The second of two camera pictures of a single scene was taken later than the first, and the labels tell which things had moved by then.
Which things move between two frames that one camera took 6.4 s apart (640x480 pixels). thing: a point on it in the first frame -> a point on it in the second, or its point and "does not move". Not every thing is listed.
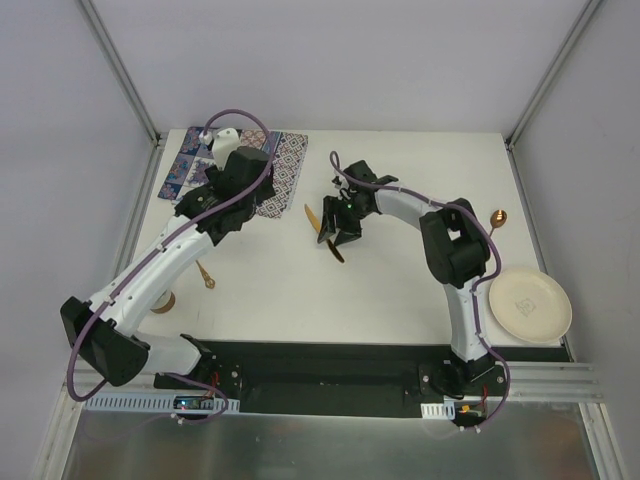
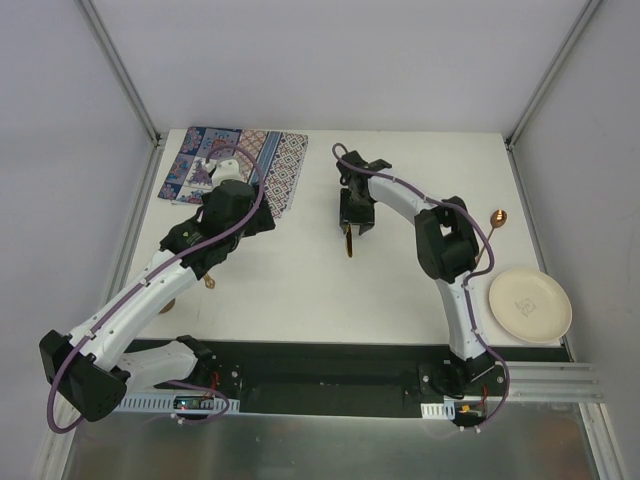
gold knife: (316, 224) -> (349, 242)
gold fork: (209, 282) does not move
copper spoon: (497, 218) does not move
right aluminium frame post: (587, 11) does not move
